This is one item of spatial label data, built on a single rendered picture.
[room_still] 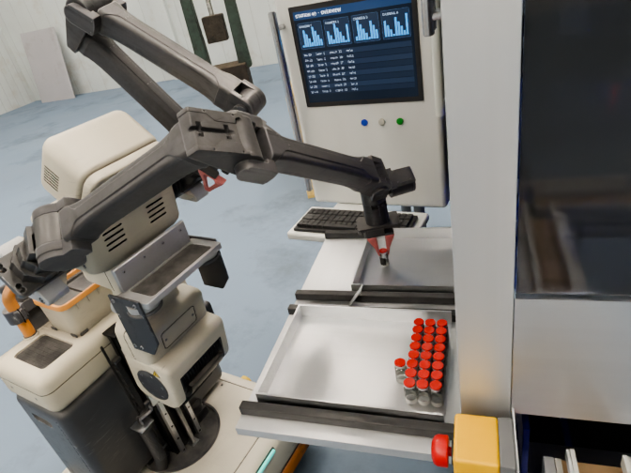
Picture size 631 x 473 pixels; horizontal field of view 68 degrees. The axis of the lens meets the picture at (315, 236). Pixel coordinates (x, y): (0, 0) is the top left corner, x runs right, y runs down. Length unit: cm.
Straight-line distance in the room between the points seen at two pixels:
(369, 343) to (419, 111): 78
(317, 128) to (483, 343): 117
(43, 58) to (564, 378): 1273
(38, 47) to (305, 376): 1238
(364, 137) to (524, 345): 110
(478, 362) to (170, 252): 78
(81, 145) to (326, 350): 64
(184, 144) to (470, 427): 54
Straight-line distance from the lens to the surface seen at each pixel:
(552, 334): 62
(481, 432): 68
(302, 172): 85
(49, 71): 1294
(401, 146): 157
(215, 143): 70
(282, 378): 98
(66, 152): 102
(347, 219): 158
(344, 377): 95
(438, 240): 130
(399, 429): 85
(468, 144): 48
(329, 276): 122
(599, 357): 65
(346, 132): 162
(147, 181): 76
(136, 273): 112
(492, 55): 46
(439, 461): 69
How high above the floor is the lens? 157
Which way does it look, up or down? 30 degrees down
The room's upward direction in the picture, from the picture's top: 12 degrees counter-clockwise
